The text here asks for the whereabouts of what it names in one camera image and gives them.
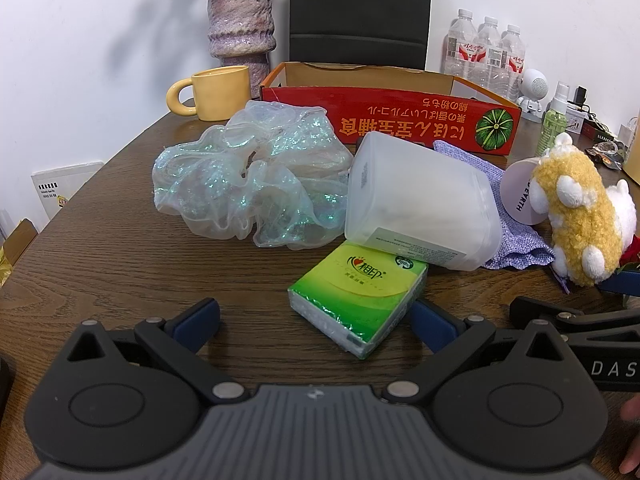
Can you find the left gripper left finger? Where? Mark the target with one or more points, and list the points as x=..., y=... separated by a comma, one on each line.
x=122, y=398

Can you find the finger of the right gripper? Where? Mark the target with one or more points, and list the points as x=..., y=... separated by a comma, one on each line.
x=622, y=283

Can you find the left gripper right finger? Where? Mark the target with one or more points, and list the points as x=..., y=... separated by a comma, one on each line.
x=504, y=399

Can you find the red fabric rose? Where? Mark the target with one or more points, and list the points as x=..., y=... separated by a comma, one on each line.
x=630, y=260

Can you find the yellow white plush alpaca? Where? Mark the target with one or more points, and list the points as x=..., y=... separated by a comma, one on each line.
x=592, y=224

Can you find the purple cloth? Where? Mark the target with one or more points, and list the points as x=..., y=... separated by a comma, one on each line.
x=521, y=246

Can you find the pink cylindrical box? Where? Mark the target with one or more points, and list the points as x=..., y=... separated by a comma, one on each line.
x=514, y=192

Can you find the green tissue pack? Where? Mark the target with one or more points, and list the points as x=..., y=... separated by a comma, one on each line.
x=357, y=295

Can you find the green spray bottle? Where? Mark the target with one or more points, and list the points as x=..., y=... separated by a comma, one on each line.
x=554, y=120

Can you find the white translucent plastic container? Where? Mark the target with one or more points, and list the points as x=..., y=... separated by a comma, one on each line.
x=414, y=202

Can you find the iridescent plastic bag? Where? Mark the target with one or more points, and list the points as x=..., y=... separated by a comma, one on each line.
x=274, y=172

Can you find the black snack packet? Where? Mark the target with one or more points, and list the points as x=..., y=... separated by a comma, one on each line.
x=608, y=153

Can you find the dark red small box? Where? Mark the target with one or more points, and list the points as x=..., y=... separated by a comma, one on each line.
x=603, y=134

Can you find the white tin box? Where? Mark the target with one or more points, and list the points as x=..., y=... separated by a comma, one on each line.
x=579, y=122

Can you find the small cardboard box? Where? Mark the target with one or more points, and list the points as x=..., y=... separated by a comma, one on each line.
x=14, y=246

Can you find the white robot figurine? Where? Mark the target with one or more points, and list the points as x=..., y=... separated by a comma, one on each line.
x=533, y=87

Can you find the right clear water bottle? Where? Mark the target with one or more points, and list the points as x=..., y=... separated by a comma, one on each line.
x=513, y=60

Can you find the clear water bottle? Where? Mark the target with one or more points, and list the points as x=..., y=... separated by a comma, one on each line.
x=487, y=55
x=513, y=60
x=459, y=46

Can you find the red cardboard box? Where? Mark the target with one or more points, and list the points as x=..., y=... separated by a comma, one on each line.
x=413, y=105

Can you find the left clear water bottle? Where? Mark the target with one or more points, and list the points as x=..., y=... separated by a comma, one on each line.
x=459, y=46

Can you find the middle clear water bottle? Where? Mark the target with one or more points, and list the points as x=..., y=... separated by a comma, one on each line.
x=487, y=55

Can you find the yellow ceramic mug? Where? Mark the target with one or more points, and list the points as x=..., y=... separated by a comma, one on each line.
x=218, y=93

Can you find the purple textured vase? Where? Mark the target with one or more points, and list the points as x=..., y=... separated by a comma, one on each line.
x=241, y=32

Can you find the white booklet by wall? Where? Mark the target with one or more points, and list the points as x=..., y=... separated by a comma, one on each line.
x=55, y=187

